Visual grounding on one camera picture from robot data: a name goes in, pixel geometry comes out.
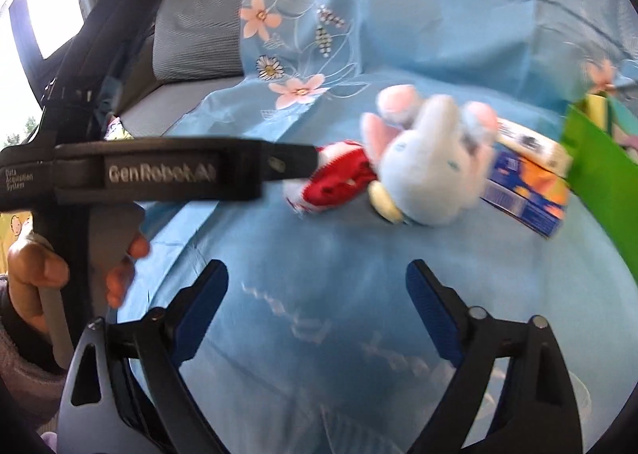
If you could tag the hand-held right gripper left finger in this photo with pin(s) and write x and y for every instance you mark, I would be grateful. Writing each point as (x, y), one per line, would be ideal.
(199, 314)

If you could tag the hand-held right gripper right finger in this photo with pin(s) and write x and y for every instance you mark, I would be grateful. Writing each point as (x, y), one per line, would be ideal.
(433, 314)

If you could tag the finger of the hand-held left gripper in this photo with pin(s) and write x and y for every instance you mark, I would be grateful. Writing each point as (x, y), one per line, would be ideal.
(294, 161)

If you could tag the red and white plush toy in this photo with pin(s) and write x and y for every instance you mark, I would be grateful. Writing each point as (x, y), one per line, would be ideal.
(339, 179)

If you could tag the light blue plush rabbit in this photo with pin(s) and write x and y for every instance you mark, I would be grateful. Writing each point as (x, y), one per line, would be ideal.
(428, 160)

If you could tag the green cardboard box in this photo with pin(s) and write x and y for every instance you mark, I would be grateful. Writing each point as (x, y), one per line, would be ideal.
(598, 174)

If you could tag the person's left forearm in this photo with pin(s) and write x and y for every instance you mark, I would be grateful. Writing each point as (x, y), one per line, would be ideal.
(25, 369)

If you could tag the person's left hand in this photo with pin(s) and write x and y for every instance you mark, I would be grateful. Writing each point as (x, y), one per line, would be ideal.
(35, 274)

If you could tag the grey sofa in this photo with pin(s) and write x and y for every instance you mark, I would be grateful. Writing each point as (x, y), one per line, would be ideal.
(199, 35)

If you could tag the black bag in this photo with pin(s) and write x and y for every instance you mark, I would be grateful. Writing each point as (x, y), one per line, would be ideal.
(114, 35)

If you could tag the blue and orange carton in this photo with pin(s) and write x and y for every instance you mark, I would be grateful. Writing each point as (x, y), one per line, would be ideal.
(528, 189)

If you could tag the window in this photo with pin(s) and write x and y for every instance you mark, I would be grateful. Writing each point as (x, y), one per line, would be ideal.
(55, 20)

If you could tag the light blue floral sheet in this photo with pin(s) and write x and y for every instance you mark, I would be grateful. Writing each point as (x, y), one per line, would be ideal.
(448, 10)

